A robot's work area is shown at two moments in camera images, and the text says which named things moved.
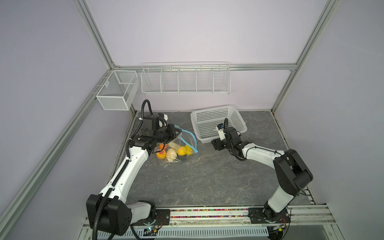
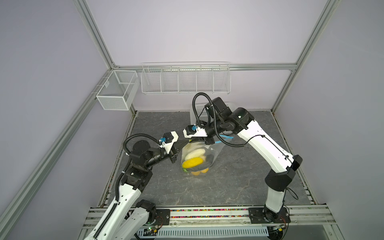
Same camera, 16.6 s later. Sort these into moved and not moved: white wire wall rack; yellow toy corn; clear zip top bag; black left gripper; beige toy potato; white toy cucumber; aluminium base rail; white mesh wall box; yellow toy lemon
Moved: clear zip top bag; black left gripper; yellow toy corn; white toy cucumber; yellow toy lemon; beige toy potato
Not moved: white wire wall rack; aluminium base rail; white mesh wall box
